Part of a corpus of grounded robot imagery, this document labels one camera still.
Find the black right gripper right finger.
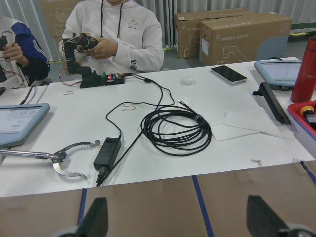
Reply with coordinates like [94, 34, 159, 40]
[246, 195, 289, 237]

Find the red parts bin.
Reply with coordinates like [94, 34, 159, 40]
[287, 100, 316, 158]

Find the green handled reacher grabber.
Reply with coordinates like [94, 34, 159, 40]
[0, 140, 100, 179]

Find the black power adapter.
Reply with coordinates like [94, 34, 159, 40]
[93, 137, 121, 187]

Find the cardboard box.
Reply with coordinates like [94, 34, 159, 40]
[199, 12, 292, 66]
[174, 8, 252, 59]

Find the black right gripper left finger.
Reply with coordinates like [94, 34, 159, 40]
[76, 197, 108, 237]

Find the red water bottle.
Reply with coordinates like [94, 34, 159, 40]
[291, 36, 316, 103]

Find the black smartphone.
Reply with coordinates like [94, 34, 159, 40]
[210, 65, 247, 85]

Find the blue teach pendant tablet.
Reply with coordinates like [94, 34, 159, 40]
[0, 103, 50, 148]

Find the coiled black cable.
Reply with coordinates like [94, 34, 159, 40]
[140, 98, 213, 157]

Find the seated person in white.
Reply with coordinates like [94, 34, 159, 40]
[62, 0, 164, 74]

